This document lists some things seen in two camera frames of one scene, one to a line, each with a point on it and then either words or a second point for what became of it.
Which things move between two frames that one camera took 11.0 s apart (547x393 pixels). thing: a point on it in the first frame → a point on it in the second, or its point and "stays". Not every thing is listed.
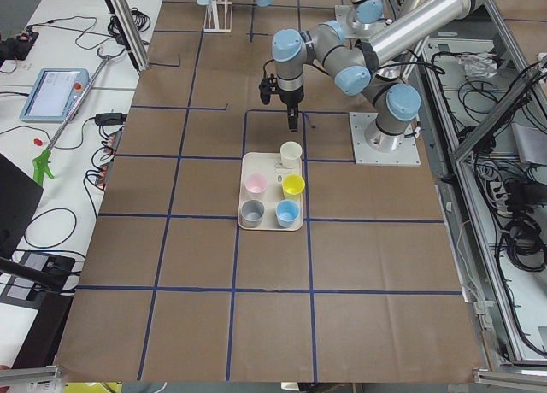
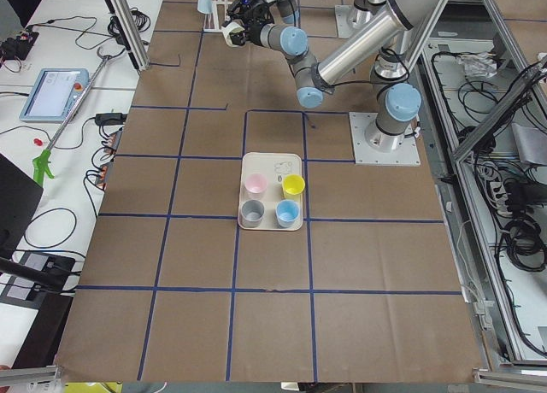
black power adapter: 110,119 stays
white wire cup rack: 219,14 stays
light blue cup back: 287,211 stays
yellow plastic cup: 292,186 stays
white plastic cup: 291,152 → 231,28
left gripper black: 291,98 → 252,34
